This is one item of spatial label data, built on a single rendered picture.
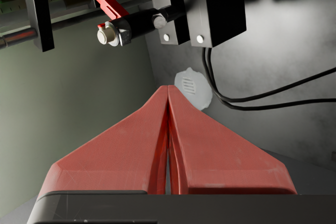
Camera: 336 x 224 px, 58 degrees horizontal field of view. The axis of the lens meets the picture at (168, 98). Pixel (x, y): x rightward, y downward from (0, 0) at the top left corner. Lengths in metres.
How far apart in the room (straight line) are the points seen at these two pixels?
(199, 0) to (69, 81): 0.35
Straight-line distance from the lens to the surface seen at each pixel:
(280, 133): 0.60
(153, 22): 0.35
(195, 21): 0.40
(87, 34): 0.66
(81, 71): 0.65
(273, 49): 0.53
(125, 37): 0.33
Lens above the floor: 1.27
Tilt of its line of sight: 35 degrees down
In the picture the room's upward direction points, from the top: 120 degrees counter-clockwise
